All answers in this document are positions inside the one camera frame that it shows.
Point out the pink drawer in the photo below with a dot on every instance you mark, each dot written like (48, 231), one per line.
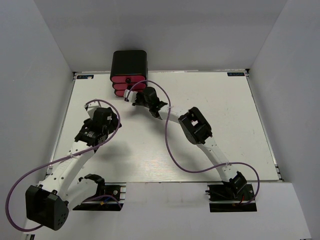
(121, 93)
(127, 79)
(128, 86)

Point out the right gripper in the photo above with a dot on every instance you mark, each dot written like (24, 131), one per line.
(137, 102)

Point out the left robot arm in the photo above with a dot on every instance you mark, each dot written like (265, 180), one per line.
(49, 203)

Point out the pink bottom drawer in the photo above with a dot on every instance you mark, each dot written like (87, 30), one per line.
(121, 93)

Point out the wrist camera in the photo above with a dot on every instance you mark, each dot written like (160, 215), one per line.
(91, 107)
(130, 96)

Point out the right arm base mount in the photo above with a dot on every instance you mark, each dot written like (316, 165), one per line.
(222, 202)

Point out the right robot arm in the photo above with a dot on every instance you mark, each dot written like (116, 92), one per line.
(198, 132)

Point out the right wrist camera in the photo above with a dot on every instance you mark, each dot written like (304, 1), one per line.
(130, 96)

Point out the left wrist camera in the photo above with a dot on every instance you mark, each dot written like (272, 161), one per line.
(91, 107)

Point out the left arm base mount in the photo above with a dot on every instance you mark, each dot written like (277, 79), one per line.
(109, 198)

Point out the black drawer cabinet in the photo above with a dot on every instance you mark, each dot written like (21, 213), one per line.
(130, 62)

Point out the pink top drawer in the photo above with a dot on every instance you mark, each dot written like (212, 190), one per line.
(127, 79)

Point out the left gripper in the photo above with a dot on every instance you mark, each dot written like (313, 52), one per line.
(114, 123)

